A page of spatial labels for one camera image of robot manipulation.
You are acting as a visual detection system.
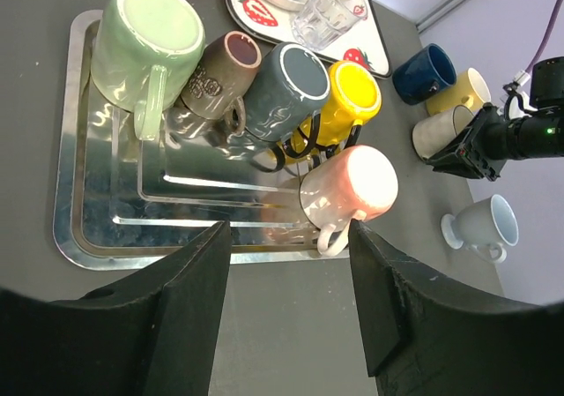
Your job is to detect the grey mug black handle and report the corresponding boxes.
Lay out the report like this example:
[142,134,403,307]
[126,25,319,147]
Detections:
[243,42,330,172]

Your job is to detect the navy blue ceramic mug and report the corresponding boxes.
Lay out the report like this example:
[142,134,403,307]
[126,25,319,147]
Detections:
[392,43,456,105]

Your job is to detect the bright yellow mug black handle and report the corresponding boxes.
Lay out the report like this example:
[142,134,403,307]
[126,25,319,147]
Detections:
[281,60,382,163]

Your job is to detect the light blue footed cup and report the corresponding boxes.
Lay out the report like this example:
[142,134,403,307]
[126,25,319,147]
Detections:
[440,194,519,264]

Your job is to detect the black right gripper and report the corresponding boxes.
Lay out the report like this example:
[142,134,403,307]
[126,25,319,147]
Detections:
[425,103,520,181]

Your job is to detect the pink ceramic mug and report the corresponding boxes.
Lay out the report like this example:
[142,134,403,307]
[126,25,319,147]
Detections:
[300,145,398,257]

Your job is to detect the light green ceramic mug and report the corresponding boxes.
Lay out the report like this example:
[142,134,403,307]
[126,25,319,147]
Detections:
[91,0,205,140]

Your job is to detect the stainless steel tray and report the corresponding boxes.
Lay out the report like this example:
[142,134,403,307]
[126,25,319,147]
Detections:
[52,10,353,272]

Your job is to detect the white strawberry pattern tray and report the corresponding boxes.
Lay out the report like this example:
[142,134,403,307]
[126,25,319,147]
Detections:
[226,0,391,78]

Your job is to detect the clear drinking glass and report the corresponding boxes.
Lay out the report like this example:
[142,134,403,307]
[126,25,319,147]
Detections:
[291,0,368,51]

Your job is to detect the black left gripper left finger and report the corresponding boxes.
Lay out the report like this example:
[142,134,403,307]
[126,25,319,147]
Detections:
[1,221,232,395]

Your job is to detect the cream mug black handle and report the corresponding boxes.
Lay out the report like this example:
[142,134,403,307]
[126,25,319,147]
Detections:
[412,105,474,160]

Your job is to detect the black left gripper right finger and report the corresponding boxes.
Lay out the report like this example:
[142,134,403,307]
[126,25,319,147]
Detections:
[348,221,563,395]

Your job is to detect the pale yellow ceramic mug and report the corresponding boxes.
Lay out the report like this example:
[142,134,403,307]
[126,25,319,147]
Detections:
[426,68,492,116]

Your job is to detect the brown ceramic mug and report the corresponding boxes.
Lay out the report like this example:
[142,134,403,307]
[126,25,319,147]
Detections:
[169,31,262,138]

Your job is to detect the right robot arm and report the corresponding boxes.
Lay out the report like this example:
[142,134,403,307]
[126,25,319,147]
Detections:
[425,56,563,182]

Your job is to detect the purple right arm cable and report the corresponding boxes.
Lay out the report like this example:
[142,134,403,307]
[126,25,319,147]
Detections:
[513,0,564,86]

